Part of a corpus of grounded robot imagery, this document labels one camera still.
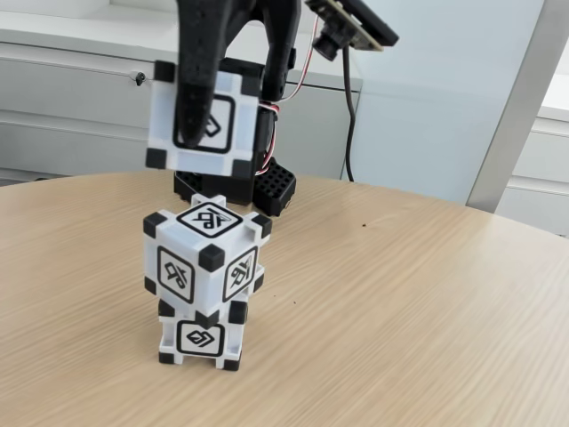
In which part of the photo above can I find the white cube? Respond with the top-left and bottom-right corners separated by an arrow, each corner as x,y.
144,60 -> 262,179
157,297 -> 250,373
141,193 -> 273,317

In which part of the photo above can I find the white low cabinet with drawers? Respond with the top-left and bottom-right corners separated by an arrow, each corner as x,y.
0,0 -> 364,183

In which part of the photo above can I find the frosted glass panel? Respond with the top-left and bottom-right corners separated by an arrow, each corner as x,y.
341,0 -> 548,205

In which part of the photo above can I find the white cube, layered-diamond symbol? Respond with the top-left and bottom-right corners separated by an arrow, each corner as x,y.
157,297 -> 250,373

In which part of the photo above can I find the white side cabinet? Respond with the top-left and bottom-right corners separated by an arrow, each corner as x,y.
497,97 -> 569,237

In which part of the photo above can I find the red white black wire bundle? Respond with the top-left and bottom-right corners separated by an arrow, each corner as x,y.
256,101 -> 280,174

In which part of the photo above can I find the white red servo wire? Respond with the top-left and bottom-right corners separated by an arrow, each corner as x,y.
266,11 -> 322,112

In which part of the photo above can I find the gripper camera module on mount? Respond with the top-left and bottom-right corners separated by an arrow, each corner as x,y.
305,0 -> 400,62

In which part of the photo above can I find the black camera cable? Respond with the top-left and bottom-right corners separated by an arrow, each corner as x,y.
341,44 -> 362,182

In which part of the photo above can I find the grey metal post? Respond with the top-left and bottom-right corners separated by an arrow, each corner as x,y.
464,0 -> 569,217

